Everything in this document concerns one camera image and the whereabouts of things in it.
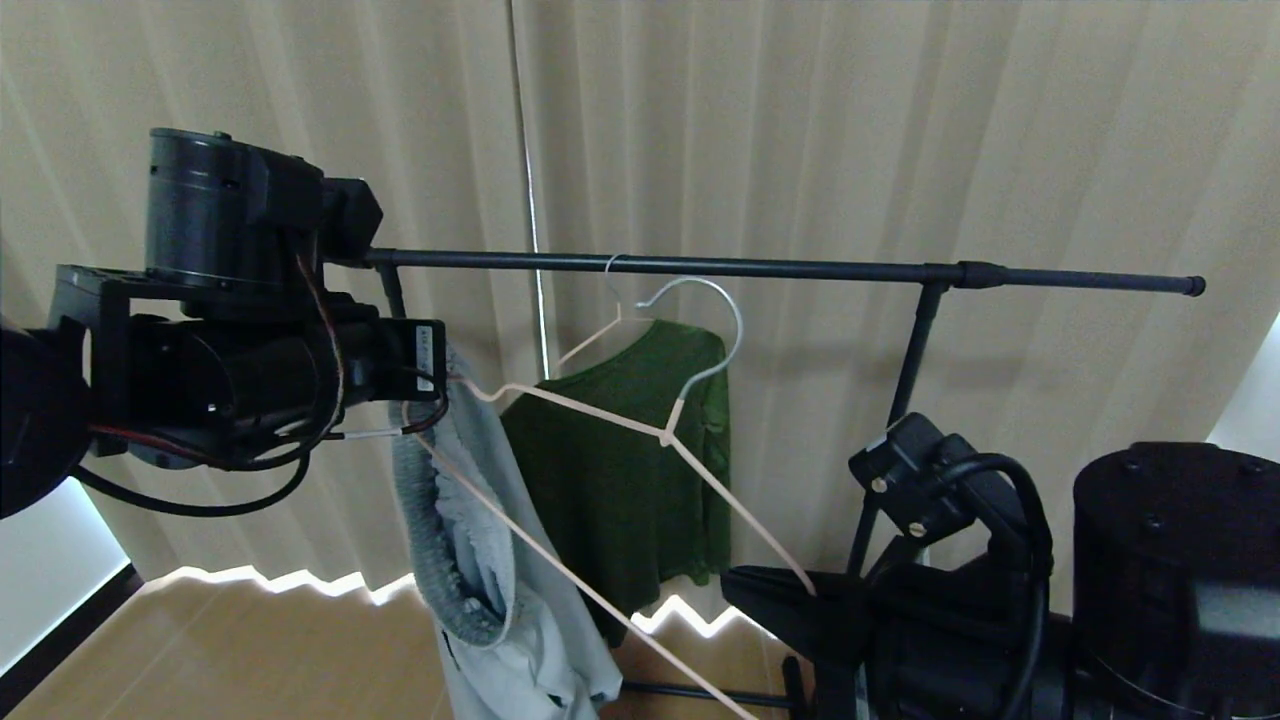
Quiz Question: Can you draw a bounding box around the pale grey garment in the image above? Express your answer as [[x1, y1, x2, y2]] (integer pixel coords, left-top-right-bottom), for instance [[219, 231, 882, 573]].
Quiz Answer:
[[390, 345, 624, 720]]

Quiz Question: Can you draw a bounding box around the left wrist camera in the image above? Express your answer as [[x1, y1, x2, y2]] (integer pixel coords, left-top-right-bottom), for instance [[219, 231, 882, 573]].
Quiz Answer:
[[320, 178, 384, 263]]

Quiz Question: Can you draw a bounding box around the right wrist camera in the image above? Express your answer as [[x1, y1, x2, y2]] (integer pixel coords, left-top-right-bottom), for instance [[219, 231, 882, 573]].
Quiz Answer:
[[848, 412, 1031, 573]]

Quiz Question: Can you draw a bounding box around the black clothes rack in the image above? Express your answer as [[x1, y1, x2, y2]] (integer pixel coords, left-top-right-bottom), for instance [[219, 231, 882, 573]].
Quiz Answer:
[[360, 248, 1206, 713]]

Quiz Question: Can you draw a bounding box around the beige curtain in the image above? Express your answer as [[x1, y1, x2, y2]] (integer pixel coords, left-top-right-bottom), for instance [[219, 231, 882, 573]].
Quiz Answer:
[[0, 0, 1280, 641]]

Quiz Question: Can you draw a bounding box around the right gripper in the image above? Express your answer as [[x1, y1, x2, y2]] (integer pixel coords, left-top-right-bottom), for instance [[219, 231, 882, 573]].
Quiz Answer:
[[810, 560, 1081, 720]]

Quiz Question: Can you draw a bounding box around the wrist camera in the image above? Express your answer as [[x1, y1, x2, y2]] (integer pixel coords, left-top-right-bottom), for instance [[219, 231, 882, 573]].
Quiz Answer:
[[848, 412, 1031, 573], [320, 178, 384, 263]]

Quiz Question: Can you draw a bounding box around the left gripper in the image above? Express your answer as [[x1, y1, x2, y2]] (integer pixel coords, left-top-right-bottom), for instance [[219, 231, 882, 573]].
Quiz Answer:
[[130, 318, 447, 471]]

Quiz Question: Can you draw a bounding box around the green printed shirt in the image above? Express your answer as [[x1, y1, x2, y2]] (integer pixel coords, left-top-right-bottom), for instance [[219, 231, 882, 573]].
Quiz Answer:
[[500, 320, 733, 646]]

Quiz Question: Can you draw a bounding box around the pink clothes hanger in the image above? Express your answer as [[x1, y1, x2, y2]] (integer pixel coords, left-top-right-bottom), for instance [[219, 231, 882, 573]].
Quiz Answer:
[[553, 255, 656, 381], [400, 277, 819, 720]]

